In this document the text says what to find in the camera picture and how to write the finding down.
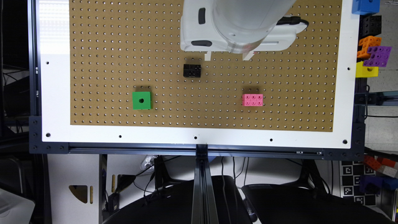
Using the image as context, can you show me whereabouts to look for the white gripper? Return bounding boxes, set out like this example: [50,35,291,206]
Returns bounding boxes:
[180,0,307,62]

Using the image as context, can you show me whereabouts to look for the pink block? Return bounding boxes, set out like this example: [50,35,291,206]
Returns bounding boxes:
[242,94,264,106]

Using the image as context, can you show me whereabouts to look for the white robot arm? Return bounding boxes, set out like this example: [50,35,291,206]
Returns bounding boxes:
[180,0,308,60]

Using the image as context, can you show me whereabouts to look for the green cube block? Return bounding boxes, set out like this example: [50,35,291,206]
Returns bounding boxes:
[132,91,152,110]

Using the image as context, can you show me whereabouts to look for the yellow block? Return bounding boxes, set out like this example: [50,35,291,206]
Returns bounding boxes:
[356,62,379,78]

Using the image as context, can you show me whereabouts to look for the blue block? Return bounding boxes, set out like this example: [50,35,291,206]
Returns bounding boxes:
[351,0,381,16]

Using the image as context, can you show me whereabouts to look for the orange block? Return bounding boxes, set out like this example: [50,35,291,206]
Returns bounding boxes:
[357,35,382,59]

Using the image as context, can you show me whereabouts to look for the black block at side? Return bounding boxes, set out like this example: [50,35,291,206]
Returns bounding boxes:
[358,16,382,39]

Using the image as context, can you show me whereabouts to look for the purple block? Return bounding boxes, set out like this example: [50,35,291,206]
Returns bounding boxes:
[363,46,392,67]

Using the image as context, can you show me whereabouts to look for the brown pegboard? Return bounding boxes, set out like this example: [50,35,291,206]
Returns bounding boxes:
[69,0,342,132]

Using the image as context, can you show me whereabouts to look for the black office chair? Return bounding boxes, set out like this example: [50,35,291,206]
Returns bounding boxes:
[105,157,391,224]

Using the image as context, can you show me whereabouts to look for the checker marker board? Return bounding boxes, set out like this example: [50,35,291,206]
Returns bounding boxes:
[339,161,377,207]

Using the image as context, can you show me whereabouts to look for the white cabinet panel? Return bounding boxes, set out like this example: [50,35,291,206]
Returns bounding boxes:
[47,154,102,224]

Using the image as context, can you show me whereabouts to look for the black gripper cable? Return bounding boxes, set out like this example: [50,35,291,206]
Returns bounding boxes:
[276,16,310,31]

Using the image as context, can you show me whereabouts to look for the black aluminium table frame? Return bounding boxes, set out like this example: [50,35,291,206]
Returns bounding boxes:
[27,0,398,224]

